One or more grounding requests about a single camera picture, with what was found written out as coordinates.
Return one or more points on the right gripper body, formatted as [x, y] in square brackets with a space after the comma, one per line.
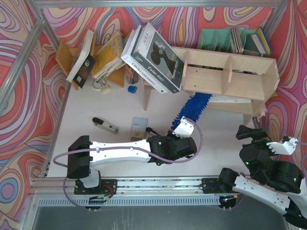
[254, 138]

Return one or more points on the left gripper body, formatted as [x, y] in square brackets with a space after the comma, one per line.
[173, 135]

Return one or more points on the blue microfibre duster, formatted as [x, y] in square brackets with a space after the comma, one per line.
[192, 109]

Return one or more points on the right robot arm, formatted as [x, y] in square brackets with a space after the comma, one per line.
[282, 185]

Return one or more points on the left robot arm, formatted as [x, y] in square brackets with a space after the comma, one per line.
[86, 155]

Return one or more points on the light wooden bookshelf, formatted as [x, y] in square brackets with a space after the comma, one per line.
[227, 74]

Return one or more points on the blue yellow calculator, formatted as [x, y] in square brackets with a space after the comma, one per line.
[138, 128]

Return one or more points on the white papers on shelf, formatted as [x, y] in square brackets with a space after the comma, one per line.
[227, 99]

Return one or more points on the small blue box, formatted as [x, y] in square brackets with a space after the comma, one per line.
[132, 89]

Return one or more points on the pencils bundle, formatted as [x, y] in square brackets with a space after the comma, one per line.
[131, 75]

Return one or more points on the brown notebooks in organiser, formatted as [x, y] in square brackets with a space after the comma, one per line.
[238, 47]

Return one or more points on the teal desk organiser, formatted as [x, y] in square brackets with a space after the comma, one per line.
[221, 40]

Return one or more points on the blue grey book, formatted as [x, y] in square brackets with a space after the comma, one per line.
[261, 41]

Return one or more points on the brass padlock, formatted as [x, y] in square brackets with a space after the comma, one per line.
[100, 85]

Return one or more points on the white Chokladfabriken book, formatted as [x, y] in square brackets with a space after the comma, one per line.
[136, 65]

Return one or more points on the yellow worn books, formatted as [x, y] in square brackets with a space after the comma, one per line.
[108, 57]

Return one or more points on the white book black cover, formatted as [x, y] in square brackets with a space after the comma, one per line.
[82, 62]

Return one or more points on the yellow wooden book rack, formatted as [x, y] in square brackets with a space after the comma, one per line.
[65, 55]

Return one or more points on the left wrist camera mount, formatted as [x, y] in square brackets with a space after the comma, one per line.
[184, 129]

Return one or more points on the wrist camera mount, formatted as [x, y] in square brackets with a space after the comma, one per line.
[184, 129]
[286, 147]

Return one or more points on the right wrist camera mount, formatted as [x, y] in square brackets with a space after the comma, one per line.
[286, 147]

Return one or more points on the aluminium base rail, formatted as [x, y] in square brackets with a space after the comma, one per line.
[130, 185]

